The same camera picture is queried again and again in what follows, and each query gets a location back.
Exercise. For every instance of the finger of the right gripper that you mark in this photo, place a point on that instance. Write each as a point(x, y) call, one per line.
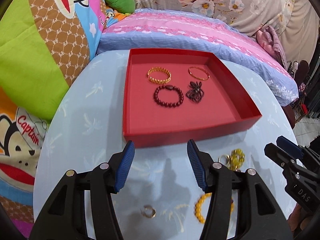
point(283, 157)
point(290, 144)

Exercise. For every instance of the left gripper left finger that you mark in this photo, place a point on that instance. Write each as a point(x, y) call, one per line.
point(63, 214)

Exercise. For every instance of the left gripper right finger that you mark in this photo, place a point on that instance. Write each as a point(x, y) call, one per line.
point(259, 215)

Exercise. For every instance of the gold hoop earring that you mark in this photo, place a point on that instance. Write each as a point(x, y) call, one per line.
point(148, 211)

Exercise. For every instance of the small dark bead mala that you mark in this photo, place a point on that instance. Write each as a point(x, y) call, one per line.
point(195, 92)

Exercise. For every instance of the thin gold bangle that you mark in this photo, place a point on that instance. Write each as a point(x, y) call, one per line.
point(198, 73)

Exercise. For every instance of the person right hand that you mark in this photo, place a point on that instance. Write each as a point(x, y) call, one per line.
point(299, 221)

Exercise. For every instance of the light blue palm tablecloth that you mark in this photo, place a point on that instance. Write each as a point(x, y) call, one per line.
point(87, 129)

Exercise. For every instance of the pink purple folded cloth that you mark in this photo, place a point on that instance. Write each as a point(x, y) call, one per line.
point(268, 39)

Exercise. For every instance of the red cardboard box tray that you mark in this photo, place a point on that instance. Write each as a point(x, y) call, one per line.
point(157, 112)

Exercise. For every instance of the grey floral sheet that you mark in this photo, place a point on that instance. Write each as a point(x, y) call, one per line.
point(295, 21)

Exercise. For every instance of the colourful monkey cartoon quilt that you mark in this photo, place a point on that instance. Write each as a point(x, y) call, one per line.
point(45, 45)

